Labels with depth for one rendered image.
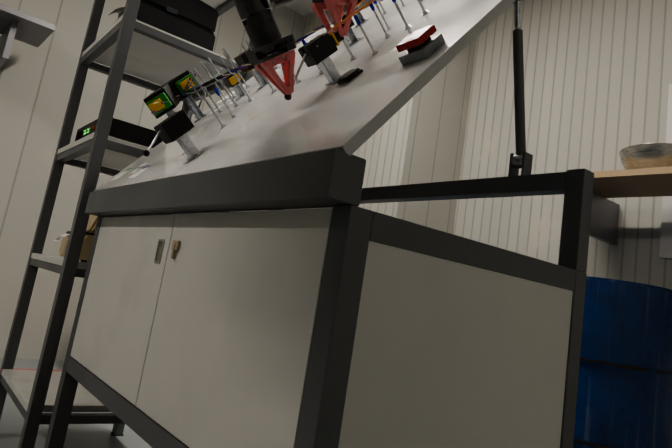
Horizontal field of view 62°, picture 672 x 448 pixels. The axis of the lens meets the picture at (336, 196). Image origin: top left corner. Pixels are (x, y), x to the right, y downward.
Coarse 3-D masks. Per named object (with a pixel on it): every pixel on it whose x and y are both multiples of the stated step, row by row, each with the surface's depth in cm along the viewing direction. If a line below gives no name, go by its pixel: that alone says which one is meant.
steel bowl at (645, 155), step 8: (640, 144) 250; (648, 144) 248; (656, 144) 246; (664, 144) 245; (624, 152) 259; (632, 152) 254; (640, 152) 251; (648, 152) 248; (656, 152) 246; (664, 152) 245; (624, 160) 260; (632, 160) 255; (640, 160) 251; (648, 160) 249; (656, 160) 247; (664, 160) 246; (632, 168) 257
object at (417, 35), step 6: (420, 30) 90; (426, 30) 88; (432, 30) 89; (408, 36) 91; (414, 36) 89; (420, 36) 87; (426, 36) 88; (402, 42) 90; (408, 42) 88; (414, 42) 87; (420, 42) 87; (426, 42) 89; (402, 48) 90; (408, 48) 89; (414, 48) 89
